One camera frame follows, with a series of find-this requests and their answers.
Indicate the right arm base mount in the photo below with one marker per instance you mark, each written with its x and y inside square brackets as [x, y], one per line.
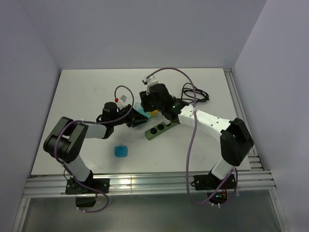
[226, 192]

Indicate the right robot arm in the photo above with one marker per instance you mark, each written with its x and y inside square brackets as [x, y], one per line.
[233, 135]

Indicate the teal triangular power strip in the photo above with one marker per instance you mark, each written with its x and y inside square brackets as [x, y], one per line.
[140, 110]

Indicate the blue plug adapter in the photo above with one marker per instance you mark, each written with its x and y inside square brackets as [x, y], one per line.
[121, 151]

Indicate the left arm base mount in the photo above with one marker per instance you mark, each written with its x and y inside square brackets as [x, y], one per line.
[86, 194]

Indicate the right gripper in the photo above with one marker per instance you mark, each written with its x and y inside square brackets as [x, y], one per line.
[145, 99]

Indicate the aluminium rail frame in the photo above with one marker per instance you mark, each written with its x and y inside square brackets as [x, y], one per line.
[162, 183]

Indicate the yellow cube socket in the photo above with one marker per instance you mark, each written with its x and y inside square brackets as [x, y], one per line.
[153, 113]

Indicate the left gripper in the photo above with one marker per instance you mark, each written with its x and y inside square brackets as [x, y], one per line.
[135, 119]

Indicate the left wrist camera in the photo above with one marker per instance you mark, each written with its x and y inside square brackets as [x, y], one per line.
[121, 101]

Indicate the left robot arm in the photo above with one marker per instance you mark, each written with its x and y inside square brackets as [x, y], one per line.
[65, 141]

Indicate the green power strip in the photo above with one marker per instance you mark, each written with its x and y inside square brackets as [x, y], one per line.
[159, 129]

